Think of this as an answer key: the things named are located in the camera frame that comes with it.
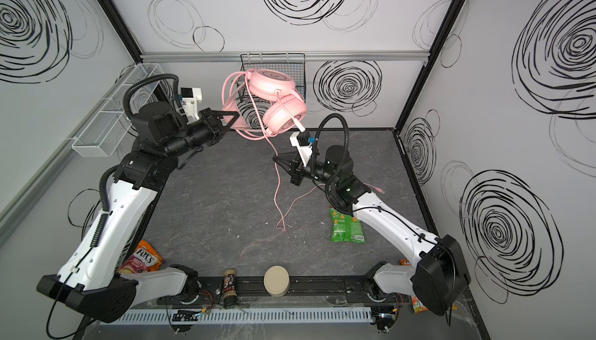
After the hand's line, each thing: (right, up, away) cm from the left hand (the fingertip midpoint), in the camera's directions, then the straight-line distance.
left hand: (239, 114), depth 58 cm
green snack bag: (+32, -38, +26) cm, 56 cm away
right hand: (+8, -11, +7) cm, 15 cm away
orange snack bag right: (+51, -56, +11) cm, 77 cm away
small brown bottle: (-7, -52, +14) cm, 54 cm away
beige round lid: (+8, -49, +13) cm, 52 cm away
